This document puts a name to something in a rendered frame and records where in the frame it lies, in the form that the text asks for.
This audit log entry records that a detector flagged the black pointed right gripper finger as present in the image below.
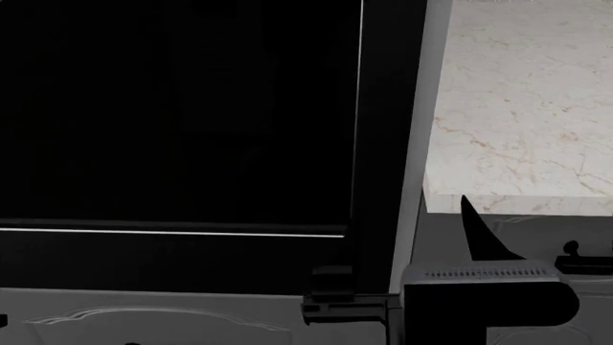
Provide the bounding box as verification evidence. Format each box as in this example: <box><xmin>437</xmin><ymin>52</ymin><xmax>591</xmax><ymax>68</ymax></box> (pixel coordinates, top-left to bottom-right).
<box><xmin>460</xmin><ymin>194</ymin><xmax>529</xmax><ymax>263</ymax></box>

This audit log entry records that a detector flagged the black blocky right gripper finger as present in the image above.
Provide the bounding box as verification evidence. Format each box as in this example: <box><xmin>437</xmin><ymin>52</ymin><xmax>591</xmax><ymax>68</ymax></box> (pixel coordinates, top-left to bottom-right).
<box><xmin>300</xmin><ymin>264</ymin><xmax>403</xmax><ymax>327</ymax></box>

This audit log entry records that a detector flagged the grey cabinet drawer front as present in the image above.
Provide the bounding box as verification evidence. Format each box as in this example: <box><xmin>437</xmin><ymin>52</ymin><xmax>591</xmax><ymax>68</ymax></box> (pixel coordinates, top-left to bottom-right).
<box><xmin>0</xmin><ymin>286</ymin><xmax>399</xmax><ymax>345</ymax></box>

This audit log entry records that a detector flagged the black oven door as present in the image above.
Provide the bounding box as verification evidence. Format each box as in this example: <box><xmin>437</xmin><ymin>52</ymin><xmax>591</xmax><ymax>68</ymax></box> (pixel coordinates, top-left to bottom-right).
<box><xmin>0</xmin><ymin>0</ymin><xmax>454</xmax><ymax>296</ymax></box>

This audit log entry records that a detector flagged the grey vented camera box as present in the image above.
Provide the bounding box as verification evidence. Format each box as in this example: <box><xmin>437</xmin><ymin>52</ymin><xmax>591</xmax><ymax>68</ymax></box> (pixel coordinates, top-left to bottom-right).
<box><xmin>400</xmin><ymin>259</ymin><xmax>565</xmax><ymax>288</ymax></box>

